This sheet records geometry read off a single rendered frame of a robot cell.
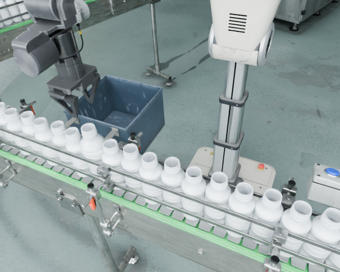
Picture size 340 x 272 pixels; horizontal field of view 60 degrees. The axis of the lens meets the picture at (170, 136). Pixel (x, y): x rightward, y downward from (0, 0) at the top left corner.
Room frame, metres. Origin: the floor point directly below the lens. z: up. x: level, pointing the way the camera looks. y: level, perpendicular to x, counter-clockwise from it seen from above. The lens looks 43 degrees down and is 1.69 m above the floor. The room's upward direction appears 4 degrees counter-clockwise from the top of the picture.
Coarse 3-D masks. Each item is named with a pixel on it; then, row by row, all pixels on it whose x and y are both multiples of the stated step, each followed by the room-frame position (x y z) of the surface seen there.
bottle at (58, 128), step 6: (60, 120) 0.66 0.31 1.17; (54, 126) 0.65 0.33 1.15; (60, 126) 0.66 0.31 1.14; (54, 132) 0.62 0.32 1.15; (60, 132) 0.62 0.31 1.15; (54, 138) 0.62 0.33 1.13; (60, 138) 0.62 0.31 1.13; (54, 144) 0.62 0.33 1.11; (60, 144) 0.61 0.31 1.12; (66, 150) 0.61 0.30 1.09; (60, 156) 0.61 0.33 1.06; (66, 156) 0.61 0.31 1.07; (66, 162) 0.61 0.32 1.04; (66, 168) 0.61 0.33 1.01
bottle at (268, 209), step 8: (272, 192) 0.37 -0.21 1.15; (280, 192) 0.37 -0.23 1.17; (264, 200) 0.36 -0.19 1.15; (272, 200) 0.38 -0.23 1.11; (280, 200) 0.35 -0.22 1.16; (256, 208) 0.36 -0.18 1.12; (264, 208) 0.35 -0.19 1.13; (272, 208) 0.34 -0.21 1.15; (280, 208) 0.35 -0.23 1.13; (256, 216) 0.35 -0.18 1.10; (264, 216) 0.34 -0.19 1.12; (272, 216) 0.33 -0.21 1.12; (280, 216) 0.34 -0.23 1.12; (272, 224) 0.33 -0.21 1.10; (256, 232) 0.34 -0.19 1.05; (264, 232) 0.33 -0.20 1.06; (272, 232) 0.33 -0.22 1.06
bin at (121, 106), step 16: (112, 80) 1.24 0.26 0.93; (128, 80) 1.20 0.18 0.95; (80, 96) 1.09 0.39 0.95; (96, 96) 1.17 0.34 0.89; (112, 96) 1.25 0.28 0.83; (128, 96) 1.21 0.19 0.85; (144, 96) 1.16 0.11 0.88; (160, 96) 1.10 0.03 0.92; (64, 112) 0.99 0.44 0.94; (80, 112) 1.06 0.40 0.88; (96, 112) 1.14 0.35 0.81; (112, 112) 1.24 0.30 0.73; (128, 112) 1.21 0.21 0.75; (144, 112) 0.97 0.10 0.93; (160, 112) 1.09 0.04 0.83; (80, 128) 0.96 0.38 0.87; (96, 128) 0.92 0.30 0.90; (112, 128) 0.87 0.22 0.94; (128, 128) 0.86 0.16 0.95; (144, 128) 0.95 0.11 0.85; (160, 128) 1.08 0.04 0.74; (144, 144) 0.94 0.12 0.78
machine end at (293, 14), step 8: (288, 0) 3.77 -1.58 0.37; (296, 0) 3.70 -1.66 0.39; (304, 0) 3.65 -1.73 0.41; (312, 0) 3.78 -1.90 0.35; (320, 0) 3.97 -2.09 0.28; (328, 0) 4.19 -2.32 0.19; (336, 0) 4.65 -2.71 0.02; (280, 8) 3.83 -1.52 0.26; (288, 8) 3.75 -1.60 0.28; (296, 8) 3.68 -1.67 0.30; (304, 8) 3.64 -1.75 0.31; (312, 8) 3.83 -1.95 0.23; (320, 8) 4.03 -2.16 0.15; (280, 16) 3.81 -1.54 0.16; (288, 16) 3.74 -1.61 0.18; (296, 16) 3.66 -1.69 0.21; (304, 16) 3.69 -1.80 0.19
